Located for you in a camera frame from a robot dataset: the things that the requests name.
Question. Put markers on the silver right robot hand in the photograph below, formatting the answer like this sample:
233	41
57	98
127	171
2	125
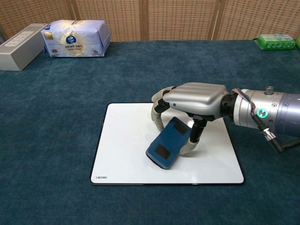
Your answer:
199	96

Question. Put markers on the blue rectangular plastic block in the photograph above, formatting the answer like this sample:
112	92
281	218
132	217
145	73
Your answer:
168	140

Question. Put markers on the white rectangular board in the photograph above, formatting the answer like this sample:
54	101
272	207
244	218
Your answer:
122	145

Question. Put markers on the woven wooden folding screen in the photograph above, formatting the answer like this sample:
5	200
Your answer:
178	18

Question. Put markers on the green wet wipes pack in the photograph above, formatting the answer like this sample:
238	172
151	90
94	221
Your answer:
275	42

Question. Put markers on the green white tissue pack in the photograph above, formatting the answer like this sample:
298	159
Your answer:
298	42

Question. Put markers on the blue white tissue pack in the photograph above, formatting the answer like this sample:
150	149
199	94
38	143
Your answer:
75	39

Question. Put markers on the dark blue table cloth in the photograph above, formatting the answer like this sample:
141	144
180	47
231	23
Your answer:
58	117

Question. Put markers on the long grey power strip box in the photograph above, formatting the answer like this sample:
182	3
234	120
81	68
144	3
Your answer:
18	49

